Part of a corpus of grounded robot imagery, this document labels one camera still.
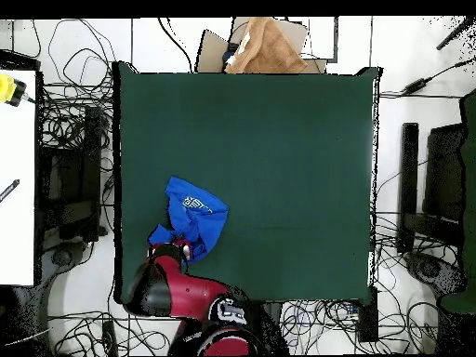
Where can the blue shirt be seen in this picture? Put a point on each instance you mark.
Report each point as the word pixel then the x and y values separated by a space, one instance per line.
pixel 197 223

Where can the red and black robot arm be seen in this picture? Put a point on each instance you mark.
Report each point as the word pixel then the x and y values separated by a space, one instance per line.
pixel 193 293

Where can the dark green table cloth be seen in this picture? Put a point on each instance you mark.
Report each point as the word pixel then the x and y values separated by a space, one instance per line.
pixel 167 111

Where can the black marker pen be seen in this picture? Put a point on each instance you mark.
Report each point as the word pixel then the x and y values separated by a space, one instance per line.
pixel 9 190

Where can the white table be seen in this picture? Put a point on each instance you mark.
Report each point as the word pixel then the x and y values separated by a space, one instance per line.
pixel 16 167

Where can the cardboard box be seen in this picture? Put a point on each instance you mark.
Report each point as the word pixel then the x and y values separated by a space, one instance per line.
pixel 212 52

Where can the brown towel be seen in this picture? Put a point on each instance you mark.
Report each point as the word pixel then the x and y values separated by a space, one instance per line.
pixel 267 52

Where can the yellow and black tool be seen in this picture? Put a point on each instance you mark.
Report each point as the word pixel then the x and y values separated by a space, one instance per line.
pixel 7 89

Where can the black chair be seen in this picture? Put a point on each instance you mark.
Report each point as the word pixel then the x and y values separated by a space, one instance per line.
pixel 444 171

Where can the black rod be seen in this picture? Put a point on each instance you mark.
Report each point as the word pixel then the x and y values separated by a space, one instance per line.
pixel 455 33

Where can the black metal frame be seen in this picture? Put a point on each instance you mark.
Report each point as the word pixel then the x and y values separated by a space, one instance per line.
pixel 91 167

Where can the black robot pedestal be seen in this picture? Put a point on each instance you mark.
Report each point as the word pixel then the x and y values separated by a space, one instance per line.
pixel 273 316

